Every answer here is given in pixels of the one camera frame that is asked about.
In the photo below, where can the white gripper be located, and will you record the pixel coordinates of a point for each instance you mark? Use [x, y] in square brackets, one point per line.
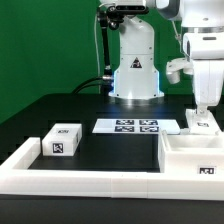
[206, 54]

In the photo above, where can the white cabinet door panel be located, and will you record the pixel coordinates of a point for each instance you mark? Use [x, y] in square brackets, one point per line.
[201, 125]

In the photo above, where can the white cabinet body box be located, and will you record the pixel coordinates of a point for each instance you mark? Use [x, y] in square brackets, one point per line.
[191, 154]

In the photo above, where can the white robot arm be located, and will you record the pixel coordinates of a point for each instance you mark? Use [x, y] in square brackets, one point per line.
[136, 77]

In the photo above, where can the white cabinet top block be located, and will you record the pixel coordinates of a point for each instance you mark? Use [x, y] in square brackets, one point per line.
[62, 140]

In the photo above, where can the white base tag sheet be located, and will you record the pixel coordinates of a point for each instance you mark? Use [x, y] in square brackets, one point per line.
[136, 126]

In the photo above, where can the white U-shaped obstacle fence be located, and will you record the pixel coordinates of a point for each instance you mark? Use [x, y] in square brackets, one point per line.
[17, 178]

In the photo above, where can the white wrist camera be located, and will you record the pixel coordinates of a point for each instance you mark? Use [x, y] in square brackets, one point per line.
[175, 66]

